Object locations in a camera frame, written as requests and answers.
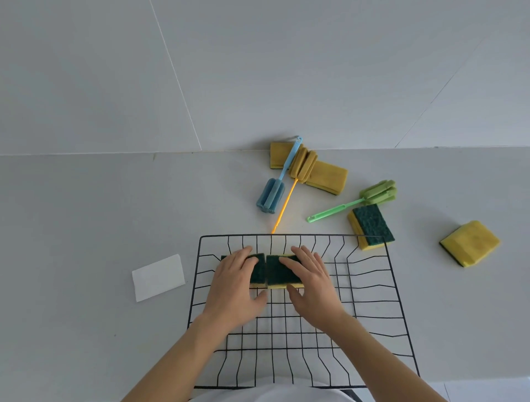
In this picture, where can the person's right hand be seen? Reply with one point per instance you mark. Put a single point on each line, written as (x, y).
(316, 294)

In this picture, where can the person's left hand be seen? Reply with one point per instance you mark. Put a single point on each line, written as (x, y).
(232, 290)

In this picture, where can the blue sponge bottle brush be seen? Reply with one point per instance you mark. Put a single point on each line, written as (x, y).
(271, 196)

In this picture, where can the green sponge bottle brush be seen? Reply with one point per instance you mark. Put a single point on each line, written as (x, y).
(379, 192)

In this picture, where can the person's right forearm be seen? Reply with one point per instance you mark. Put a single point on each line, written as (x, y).
(381, 368)

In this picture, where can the person's left forearm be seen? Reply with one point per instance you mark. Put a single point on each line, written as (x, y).
(178, 368)

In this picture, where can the person's white shirt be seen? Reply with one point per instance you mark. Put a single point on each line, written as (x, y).
(290, 395)

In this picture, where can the person's dark trousers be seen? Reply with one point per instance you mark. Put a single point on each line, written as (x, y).
(352, 396)

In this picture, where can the white paper sheet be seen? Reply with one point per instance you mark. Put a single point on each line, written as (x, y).
(159, 277)

